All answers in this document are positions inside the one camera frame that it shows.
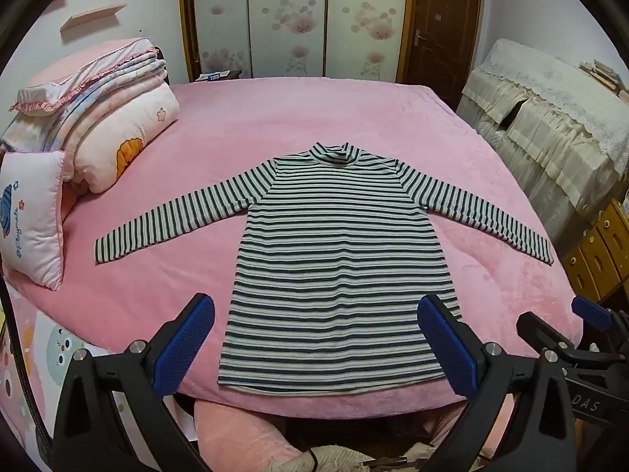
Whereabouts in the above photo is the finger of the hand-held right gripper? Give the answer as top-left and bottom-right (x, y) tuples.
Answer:
(571, 296), (629, 355)
(517, 311), (610, 369)

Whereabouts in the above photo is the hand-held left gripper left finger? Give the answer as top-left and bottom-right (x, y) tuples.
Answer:
(51, 292), (217, 472)

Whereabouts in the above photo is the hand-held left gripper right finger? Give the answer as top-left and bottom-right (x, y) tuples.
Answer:
(417, 294), (578, 472)

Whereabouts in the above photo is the striped turtleneck shirt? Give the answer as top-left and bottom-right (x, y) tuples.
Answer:
(94, 141), (555, 395)

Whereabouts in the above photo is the yellow wooden drawer cabinet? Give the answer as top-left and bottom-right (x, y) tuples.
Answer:
(563, 199), (629, 301)

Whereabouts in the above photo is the cartoon printed bed sheet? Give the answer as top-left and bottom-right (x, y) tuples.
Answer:
(0, 275), (114, 453)

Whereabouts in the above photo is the cream lace covered furniture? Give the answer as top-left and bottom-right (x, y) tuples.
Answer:
(456, 38), (629, 256)

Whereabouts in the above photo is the white pink printed cushion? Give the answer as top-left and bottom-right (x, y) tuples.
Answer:
(0, 150), (67, 290)

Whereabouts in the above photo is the pink bed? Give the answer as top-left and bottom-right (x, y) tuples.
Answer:
(10, 76), (585, 419)

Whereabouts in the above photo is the stack of books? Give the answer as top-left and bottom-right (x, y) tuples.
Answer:
(577, 59), (629, 94)

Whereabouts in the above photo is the folded pastel quilt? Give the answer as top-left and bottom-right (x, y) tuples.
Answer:
(0, 52), (170, 153)

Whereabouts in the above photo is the dark wooden headboard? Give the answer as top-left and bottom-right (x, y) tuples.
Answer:
(152, 45), (173, 84)

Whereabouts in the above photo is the brown wooden door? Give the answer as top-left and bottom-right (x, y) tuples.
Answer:
(395, 0), (485, 109)

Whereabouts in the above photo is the wardrobe with floral sliding doors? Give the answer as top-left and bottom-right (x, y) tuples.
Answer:
(178, 0), (418, 84)

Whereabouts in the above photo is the black braided cable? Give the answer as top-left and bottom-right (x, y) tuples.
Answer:
(0, 275), (55, 455)

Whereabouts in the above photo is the pink wall shelf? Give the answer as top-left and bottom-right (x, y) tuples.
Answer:
(60, 2), (127, 34)

